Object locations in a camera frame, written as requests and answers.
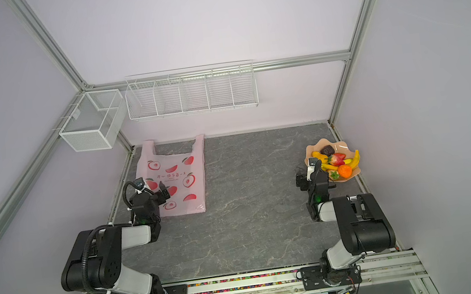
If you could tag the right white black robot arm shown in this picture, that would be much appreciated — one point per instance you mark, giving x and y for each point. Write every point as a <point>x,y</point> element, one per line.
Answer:
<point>363,229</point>

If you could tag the dark purple toy fruit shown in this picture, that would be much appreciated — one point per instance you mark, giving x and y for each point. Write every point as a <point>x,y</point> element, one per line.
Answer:
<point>327,151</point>

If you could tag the aluminium frame profiles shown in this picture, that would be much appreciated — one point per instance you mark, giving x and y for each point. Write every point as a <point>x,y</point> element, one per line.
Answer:
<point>12,203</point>

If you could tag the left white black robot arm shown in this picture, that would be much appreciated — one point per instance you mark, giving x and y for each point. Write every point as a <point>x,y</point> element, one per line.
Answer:
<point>95,265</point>

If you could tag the orange toy tangerine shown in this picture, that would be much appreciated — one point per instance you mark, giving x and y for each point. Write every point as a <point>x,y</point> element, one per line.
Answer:
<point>345,171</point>

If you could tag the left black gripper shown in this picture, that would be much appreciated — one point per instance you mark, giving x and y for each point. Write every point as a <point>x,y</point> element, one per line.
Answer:
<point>158,194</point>

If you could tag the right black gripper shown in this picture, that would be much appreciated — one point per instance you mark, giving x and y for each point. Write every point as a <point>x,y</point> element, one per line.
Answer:
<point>314,175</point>

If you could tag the yellow toy banana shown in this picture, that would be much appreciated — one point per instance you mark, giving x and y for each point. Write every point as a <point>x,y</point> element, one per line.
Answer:
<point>354,161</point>

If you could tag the yellow green toy mango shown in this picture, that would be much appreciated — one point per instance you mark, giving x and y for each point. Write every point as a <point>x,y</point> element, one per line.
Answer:
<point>329,167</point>

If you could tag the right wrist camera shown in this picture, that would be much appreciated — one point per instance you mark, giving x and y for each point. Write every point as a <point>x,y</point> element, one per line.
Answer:
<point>312,163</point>

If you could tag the peach plastic fruit bowl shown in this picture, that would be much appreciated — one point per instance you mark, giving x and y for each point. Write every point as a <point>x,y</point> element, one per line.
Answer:
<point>340,147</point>

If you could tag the long white wire basket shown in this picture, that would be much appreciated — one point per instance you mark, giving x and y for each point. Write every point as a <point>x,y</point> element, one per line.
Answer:
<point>191,91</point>

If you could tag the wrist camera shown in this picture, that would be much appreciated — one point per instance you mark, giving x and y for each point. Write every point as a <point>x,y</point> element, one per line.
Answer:
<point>139,184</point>
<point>312,163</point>

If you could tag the small white mesh basket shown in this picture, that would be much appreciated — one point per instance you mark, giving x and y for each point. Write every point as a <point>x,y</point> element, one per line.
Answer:
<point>95,121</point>

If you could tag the pink printed plastic bag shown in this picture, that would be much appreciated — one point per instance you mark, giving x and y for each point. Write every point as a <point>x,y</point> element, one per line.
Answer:
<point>182,174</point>

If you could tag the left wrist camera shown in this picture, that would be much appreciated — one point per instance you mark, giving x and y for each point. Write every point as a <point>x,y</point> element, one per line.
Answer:
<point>139,184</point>

